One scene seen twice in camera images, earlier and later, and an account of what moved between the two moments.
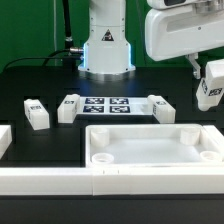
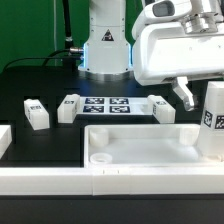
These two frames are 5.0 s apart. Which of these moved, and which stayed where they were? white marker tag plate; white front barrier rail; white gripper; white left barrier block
Moved: white gripper
Stayed: white front barrier rail; white left barrier block; white marker tag plate
